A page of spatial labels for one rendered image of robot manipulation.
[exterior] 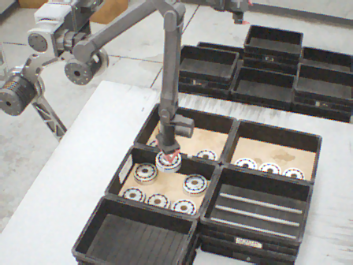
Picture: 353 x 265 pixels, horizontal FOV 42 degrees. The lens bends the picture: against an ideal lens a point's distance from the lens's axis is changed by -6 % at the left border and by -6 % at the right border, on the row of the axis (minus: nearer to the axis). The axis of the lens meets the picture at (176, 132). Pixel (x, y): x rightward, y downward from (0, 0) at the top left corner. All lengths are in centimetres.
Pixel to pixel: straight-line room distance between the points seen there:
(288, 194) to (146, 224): 60
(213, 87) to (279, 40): 76
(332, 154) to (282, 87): 101
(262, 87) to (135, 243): 175
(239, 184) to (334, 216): 47
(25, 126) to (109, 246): 207
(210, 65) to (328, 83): 81
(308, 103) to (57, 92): 206
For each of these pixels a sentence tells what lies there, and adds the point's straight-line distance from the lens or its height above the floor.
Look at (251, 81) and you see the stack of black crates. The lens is 337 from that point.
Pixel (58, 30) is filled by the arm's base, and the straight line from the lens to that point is 186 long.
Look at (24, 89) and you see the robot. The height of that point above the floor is 93.
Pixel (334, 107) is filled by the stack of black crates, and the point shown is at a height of 50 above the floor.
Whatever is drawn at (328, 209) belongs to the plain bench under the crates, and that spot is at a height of 70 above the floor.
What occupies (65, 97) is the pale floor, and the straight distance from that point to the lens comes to 399.
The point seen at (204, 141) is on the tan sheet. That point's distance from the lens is 226.
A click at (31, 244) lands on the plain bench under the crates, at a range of 216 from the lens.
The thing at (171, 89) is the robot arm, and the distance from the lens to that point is 174.
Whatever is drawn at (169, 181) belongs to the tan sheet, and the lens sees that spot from 209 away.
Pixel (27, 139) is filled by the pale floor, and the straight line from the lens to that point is 371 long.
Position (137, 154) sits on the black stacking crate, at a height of 89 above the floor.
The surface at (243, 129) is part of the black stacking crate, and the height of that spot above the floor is 88.
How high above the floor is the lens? 240
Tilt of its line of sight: 43 degrees down
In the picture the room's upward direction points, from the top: 3 degrees counter-clockwise
